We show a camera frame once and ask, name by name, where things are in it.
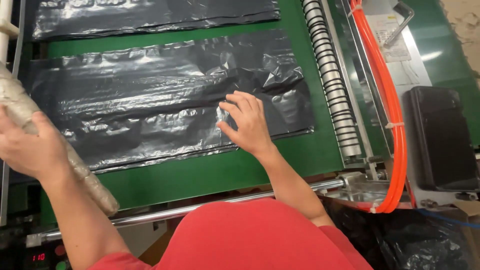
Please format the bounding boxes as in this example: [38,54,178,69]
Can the person's right hand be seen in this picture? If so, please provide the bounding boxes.
[216,90,277,157]

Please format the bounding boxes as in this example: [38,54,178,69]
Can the person's left hand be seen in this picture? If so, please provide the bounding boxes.
[0,105,71,181]

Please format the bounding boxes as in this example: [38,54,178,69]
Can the tape-wrapped cardboard tube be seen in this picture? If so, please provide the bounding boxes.
[0,62,120,217]

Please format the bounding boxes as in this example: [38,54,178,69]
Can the black plastic bag stack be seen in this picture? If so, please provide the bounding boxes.
[32,0,281,41]
[23,29,315,174]

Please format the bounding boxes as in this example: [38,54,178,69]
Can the green conveyor belt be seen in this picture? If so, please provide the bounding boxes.
[20,0,344,226]

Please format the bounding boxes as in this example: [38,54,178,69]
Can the steel guide rod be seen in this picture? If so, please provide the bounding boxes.
[26,178,346,248]

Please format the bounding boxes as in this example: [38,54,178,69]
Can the ribbed metal roller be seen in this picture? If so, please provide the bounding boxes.
[301,0,362,158]

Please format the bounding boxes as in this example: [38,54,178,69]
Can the control panel with red display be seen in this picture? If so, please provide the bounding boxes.
[23,244,72,270]

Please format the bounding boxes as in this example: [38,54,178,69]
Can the person's red shirt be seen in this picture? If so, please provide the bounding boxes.
[87,197,374,270]

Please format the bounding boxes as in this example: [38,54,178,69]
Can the white plastic pipe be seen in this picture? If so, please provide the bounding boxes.
[0,0,19,64]

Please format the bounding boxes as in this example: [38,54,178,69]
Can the white instruction label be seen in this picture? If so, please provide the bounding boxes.
[365,14,412,63]

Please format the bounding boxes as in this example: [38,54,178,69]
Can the black plastic tray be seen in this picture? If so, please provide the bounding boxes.
[403,86,480,192]

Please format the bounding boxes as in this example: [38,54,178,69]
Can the crumpled black plastic bag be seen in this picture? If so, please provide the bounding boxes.
[324,200,471,270]

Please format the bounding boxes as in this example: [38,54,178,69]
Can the steel machine side frame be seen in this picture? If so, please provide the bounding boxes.
[326,0,480,211]

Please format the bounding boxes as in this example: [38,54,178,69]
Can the orange air hoses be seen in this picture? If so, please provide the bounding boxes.
[349,0,409,214]

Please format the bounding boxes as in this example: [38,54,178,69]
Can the metal lever handle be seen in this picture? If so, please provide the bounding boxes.
[383,1,415,47]

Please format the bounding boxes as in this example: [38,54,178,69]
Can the blue cable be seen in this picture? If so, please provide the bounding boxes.
[415,208,480,229]

